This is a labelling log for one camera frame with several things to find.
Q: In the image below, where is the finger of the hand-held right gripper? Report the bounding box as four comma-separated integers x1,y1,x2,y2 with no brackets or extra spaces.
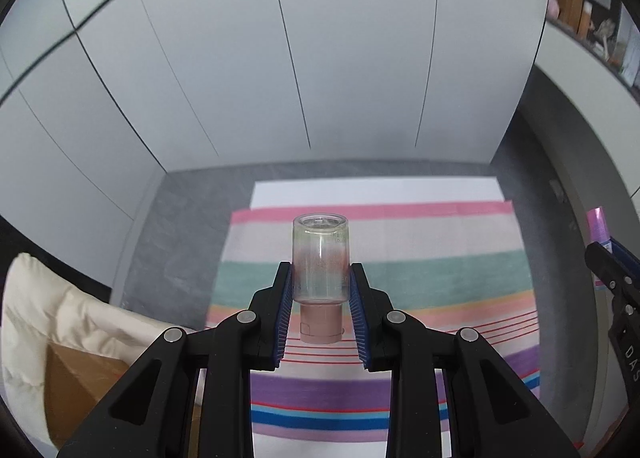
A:
585,241,631,309
606,237,640,289

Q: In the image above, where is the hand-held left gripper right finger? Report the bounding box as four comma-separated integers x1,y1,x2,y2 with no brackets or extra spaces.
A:
349,262,583,458

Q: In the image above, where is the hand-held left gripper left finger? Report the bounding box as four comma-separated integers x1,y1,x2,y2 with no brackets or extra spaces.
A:
56,261,293,458

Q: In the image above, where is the small purple bottle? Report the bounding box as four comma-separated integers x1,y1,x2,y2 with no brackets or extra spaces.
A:
586,207,612,289

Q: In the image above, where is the brown cardboard box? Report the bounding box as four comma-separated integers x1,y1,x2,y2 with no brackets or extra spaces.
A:
44,342,201,451

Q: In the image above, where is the striped cloth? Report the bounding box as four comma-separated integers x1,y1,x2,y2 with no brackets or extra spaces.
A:
202,201,543,446

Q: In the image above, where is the white table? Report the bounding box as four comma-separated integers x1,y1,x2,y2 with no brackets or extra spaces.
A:
190,177,508,458

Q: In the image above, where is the pale figurine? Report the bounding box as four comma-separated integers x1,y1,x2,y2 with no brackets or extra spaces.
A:
595,18,618,59

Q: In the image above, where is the cream padded chair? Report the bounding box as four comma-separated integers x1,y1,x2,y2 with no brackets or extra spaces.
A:
0,252,211,458

